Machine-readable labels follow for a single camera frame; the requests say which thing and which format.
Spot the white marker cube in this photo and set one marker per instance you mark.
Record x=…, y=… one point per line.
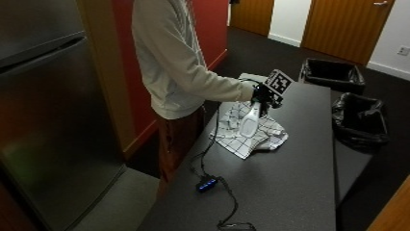
x=280, y=81

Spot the white checked cloth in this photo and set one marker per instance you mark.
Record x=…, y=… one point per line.
x=252, y=134

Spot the black bin with liner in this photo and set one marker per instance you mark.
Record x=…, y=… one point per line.
x=334, y=74
x=360, y=120

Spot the the person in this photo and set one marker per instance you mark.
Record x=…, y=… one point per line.
x=175, y=64

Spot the wooden door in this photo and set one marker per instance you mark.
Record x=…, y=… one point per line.
x=252, y=15
x=347, y=29

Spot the black hub with blue lights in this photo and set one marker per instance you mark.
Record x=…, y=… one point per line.
x=206, y=184

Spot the small black device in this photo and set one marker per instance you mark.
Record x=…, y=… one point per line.
x=238, y=226

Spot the wooden cabinet panel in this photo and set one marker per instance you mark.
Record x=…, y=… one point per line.
x=392, y=208

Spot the stainless steel refrigerator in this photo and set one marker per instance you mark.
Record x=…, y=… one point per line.
x=47, y=115

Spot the white wall socket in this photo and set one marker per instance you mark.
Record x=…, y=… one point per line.
x=403, y=50

